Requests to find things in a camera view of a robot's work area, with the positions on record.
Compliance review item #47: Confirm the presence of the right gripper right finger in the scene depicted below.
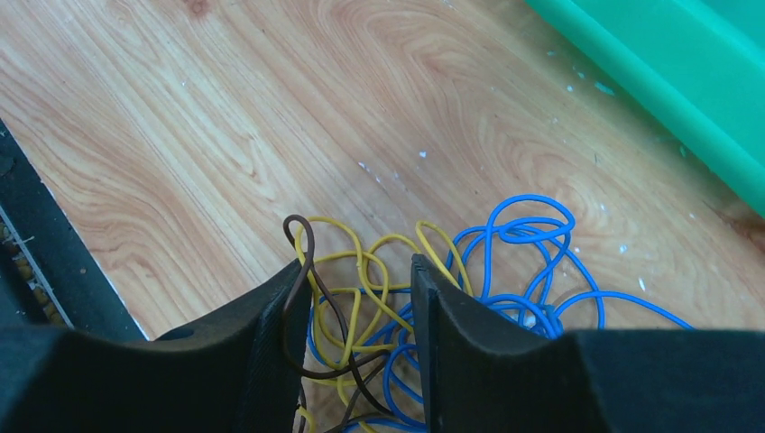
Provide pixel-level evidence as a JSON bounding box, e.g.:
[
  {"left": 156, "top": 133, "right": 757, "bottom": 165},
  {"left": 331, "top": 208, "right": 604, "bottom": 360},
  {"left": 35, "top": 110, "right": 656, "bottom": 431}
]
[{"left": 410, "top": 254, "right": 764, "bottom": 432}]

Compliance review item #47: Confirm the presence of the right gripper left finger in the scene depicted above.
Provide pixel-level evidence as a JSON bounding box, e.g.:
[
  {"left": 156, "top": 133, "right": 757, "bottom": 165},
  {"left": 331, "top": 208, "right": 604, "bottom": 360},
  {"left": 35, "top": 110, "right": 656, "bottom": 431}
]
[{"left": 1, "top": 261, "right": 309, "bottom": 432}]

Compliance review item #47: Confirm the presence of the cable bundle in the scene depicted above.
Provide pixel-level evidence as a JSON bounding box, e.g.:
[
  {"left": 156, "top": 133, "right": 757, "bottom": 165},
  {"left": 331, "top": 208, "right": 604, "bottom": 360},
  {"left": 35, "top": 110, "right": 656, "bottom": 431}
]
[{"left": 281, "top": 193, "right": 696, "bottom": 433}]

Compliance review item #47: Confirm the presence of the green plastic bin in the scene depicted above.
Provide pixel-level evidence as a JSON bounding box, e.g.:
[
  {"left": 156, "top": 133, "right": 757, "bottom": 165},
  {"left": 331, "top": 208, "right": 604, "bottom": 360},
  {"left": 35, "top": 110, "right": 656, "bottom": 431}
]
[{"left": 531, "top": 1, "right": 764, "bottom": 213}]

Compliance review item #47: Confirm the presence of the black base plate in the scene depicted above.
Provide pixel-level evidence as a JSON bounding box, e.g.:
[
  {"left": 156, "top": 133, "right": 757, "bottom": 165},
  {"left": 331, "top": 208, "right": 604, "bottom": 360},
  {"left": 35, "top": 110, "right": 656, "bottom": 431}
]
[{"left": 1, "top": 123, "right": 148, "bottom": 342}]

